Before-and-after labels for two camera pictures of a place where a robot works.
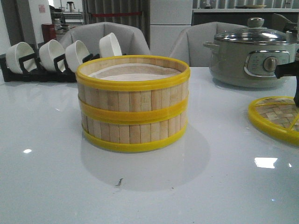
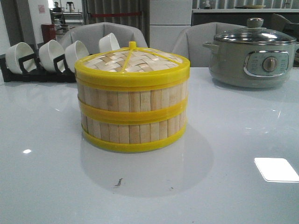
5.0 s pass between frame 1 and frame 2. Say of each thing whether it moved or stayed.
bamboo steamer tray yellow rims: stayed
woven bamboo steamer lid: moved
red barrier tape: stayed
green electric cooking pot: stayed
